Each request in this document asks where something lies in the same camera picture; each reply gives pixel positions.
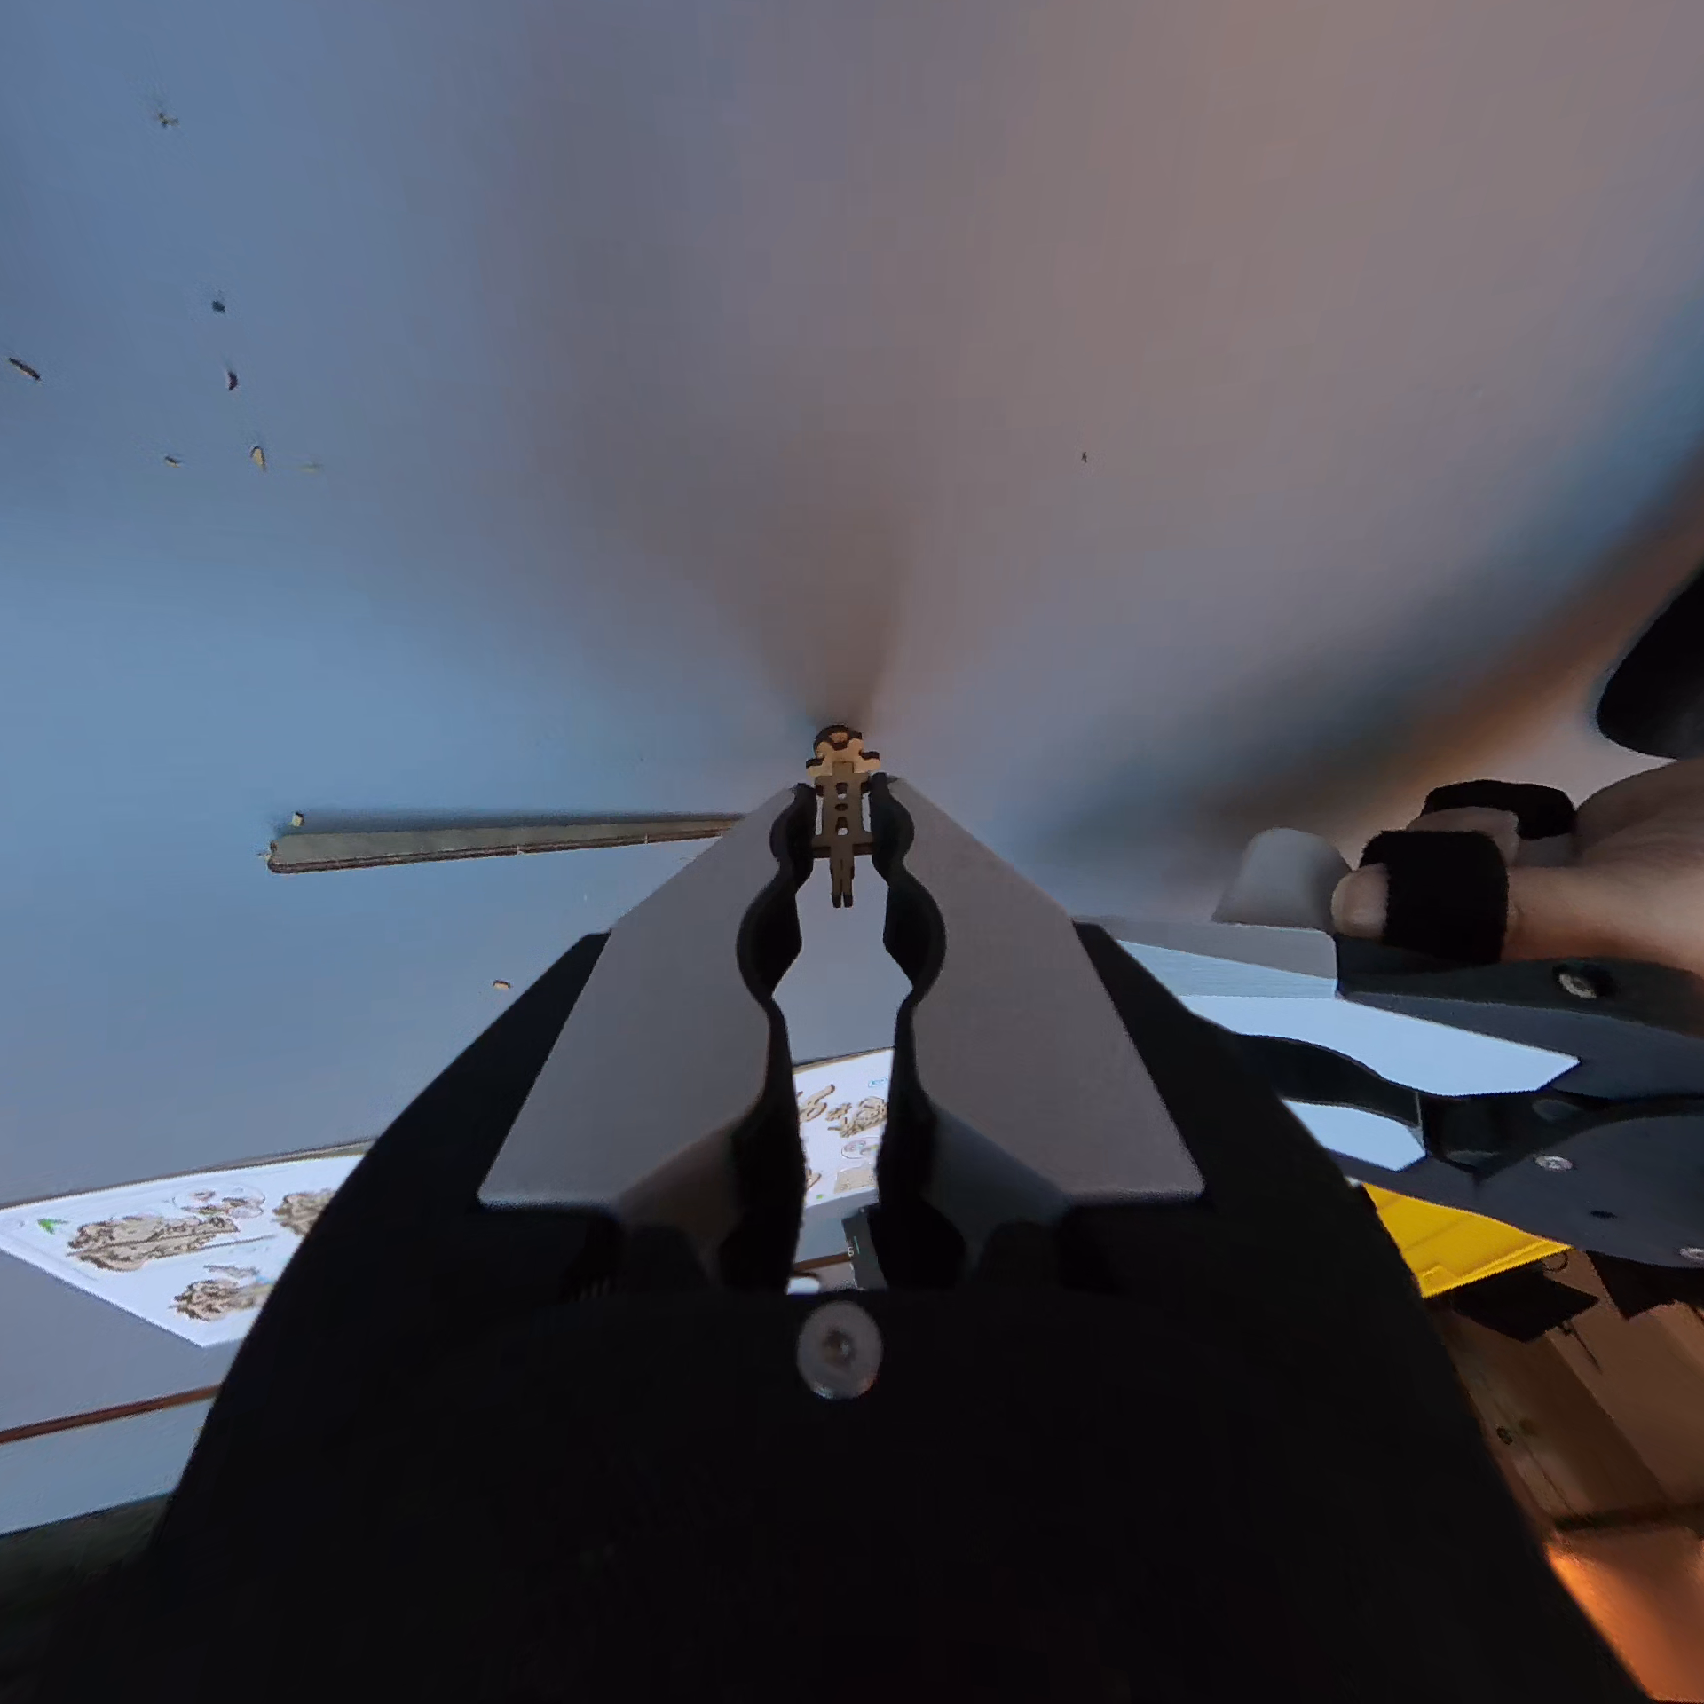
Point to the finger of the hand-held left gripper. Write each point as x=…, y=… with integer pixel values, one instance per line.
x=1399, y=1046
x=1371, y=1140

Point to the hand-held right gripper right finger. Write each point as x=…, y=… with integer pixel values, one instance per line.
x=1039, y=1066

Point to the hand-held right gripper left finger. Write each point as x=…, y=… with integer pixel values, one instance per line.
x=639, y=1066

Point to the slotted wooden axle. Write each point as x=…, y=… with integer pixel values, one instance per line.
x=842, y=833

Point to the small wooden gear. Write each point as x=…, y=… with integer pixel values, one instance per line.
x=842, y=765

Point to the person's left hand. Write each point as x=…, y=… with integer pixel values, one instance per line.
x=1623, y=891

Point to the yellow plastic bin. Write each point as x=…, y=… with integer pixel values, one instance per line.
x=1465, y=1239

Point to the long flat wooden stick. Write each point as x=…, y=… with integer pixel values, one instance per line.
x=505, y=842

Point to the assembly instruction booklet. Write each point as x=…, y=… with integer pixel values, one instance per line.
x=174, y=1239

